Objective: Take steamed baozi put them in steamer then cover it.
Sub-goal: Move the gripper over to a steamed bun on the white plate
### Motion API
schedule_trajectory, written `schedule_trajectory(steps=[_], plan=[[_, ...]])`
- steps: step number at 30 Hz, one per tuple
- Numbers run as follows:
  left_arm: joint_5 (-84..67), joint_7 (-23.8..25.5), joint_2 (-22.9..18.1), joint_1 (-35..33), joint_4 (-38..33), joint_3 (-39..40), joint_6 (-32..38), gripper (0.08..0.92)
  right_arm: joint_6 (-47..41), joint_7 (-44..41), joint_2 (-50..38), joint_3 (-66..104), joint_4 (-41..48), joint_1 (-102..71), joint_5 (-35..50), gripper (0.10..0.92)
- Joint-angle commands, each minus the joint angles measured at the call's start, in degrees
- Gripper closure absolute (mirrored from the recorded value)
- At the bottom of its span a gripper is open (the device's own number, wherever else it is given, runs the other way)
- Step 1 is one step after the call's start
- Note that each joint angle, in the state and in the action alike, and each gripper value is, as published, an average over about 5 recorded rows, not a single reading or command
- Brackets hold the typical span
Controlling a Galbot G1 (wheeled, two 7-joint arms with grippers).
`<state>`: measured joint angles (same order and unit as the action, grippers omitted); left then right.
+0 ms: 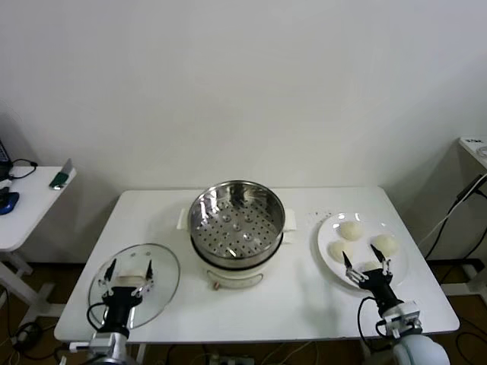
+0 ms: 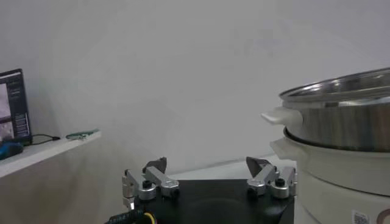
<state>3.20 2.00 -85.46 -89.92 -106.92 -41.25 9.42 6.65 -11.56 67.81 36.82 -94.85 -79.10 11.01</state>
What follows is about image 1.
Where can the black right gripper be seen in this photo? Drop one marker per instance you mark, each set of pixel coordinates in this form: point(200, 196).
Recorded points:
point(382, 289)

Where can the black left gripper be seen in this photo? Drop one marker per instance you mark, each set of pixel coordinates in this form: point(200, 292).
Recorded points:
point(119, 311)

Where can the white steamed baozi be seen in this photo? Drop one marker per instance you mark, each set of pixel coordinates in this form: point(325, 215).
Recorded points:
point(338, 251)
point(351, 230)
point(388, 245)
point(370, 266)

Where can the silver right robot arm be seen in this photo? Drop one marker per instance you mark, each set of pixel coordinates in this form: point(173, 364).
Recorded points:
point(418, 350)

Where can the stainless steel steamer basket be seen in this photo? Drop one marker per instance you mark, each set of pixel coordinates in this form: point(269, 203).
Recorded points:
point(236, 228)

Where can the white round plate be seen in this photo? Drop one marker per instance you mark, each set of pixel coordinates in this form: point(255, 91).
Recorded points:
point(335, 273)

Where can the scattered dark crumbs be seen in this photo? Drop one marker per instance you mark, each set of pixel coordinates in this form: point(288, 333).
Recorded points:
point(321, 214)

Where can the white electric cooker base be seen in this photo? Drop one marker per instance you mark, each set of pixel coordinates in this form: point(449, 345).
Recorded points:
point(236, 277)

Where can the black floor power brick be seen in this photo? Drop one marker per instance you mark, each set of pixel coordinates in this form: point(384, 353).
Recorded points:
point(28, 332)

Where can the white side table with monitor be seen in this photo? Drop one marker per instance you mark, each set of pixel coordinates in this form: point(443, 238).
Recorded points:
point(34, 205)

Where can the black power adapter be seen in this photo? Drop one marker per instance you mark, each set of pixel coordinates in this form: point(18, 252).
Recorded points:
point(468, 188)

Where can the white power strip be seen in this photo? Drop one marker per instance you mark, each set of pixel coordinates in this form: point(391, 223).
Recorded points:
point(232, 359)

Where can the blue computer mouse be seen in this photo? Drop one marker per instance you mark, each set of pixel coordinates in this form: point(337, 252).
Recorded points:
point(9, 203)

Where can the black computer monitor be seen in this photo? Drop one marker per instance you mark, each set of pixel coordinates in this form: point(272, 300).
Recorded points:
point(4, 152)

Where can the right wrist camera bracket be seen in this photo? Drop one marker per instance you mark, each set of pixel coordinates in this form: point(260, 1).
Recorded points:
point(411, 310)

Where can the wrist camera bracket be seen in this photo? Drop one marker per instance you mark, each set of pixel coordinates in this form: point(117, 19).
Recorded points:
point(78, 346)
point(411, 310)

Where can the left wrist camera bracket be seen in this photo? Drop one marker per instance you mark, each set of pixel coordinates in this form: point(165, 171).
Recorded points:
point(78, 346)

